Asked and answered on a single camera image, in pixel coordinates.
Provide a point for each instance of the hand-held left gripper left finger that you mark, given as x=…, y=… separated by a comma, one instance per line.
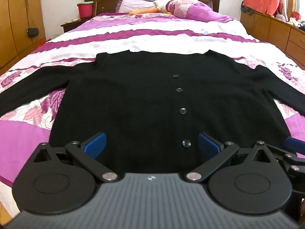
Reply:
x=95, y=144

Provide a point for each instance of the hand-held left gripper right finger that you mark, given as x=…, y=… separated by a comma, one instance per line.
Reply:
x=208, y=144

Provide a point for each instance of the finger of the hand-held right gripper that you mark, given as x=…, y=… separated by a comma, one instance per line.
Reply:
x=295, y=143

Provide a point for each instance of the black buttoned cardigan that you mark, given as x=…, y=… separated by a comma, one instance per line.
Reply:
x=133, y=100

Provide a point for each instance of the pile of clothes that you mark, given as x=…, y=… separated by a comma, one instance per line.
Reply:
x=296, y=21

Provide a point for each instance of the purple floral bedspread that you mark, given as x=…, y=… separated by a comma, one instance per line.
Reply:
x=143, y=38

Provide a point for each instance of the dark wooden nightstand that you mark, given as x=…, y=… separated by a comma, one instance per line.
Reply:
x=69, y=26

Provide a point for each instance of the light wooden dresser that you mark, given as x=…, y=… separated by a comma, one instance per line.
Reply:
x=262, y=26

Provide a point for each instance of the folded purple floral quilt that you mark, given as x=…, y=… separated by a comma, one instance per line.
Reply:
x=202, y=12

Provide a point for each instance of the red plastic bucket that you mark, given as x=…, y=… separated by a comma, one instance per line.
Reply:
x=85, y=10

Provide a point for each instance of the orange and white plush toy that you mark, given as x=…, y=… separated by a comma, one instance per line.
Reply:
x=143, y=11

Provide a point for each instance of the lilac pillow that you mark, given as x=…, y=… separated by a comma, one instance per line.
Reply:
x=135, y=4

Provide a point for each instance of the light wooden wardrobe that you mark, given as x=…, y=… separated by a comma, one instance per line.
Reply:
x=14, y=16

